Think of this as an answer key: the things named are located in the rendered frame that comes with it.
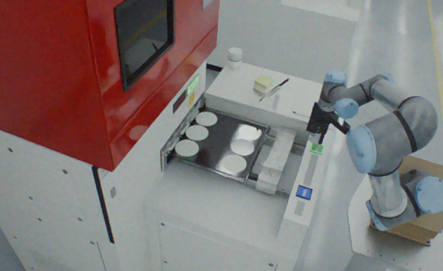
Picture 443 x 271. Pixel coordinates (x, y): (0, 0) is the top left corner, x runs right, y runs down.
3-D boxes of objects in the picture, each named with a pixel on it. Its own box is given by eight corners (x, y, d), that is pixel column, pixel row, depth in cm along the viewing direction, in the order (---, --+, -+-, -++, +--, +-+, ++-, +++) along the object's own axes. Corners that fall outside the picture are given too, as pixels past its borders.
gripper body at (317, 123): (308, 121, 158) (315, 98, 150) (329, 127, 156) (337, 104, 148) (304, 132, 152) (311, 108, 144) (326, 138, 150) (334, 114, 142)
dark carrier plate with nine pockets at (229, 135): (166, 153, 162) (166, 153, 161) (199, 108, 186) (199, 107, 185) (243, 179, 154) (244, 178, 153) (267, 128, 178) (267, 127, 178)
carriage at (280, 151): (255, 189, 156) (256, 184, 154) (277, 135, 182) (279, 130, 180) (274, 195, 154) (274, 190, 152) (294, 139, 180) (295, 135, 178)
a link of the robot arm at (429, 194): (447, 200, 128) (461, 205, 115) (411, 214, 130) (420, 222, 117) (432, 168, 129) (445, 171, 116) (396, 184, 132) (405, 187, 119)
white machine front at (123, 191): (110, 242, 137) (91, 167, 110) (198, 114, 194) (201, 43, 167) (116, 245, 136) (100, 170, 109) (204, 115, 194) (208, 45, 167)
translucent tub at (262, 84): (252, 90, 187) (253, 79, 183) (261, 84, 192) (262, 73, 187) (264, 97, 184) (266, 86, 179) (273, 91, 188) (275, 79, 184)
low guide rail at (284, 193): (178, 162, 169) (178, 156, 167) (180, 159, 170) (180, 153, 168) (287, 198, 157) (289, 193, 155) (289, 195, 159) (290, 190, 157)
